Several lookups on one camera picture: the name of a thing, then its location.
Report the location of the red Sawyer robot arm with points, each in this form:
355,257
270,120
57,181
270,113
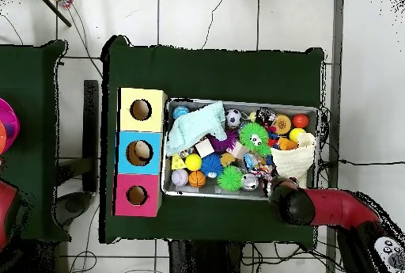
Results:
338,206

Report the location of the shallow mesh bin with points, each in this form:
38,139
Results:
243,106

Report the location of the wooden box with three holes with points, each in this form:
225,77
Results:
155,159

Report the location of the mint green cloth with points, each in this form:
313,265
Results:
193,127

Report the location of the smooth yellow ball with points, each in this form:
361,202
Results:
193,162

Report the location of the blue spiky ball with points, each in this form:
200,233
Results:
211,163

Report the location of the black and white soccer ball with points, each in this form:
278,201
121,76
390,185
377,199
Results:
233,118

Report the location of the orange basketball toy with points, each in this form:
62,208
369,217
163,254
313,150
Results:
197,179

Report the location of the large green spiky eyed ball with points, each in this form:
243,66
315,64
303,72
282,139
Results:
248,130

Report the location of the white baseball toy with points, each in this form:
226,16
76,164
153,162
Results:
179,177

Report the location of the small green spiky ball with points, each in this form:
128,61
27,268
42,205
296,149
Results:
229,178

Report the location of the cream knitted cloth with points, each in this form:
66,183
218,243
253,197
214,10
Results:
292,162

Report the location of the dark green side tablecloth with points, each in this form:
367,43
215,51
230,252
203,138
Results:
31,111

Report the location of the pink bowl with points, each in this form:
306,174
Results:
11,118

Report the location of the black rod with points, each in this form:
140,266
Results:
53,8

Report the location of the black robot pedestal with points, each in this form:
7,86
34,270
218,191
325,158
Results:
202,258

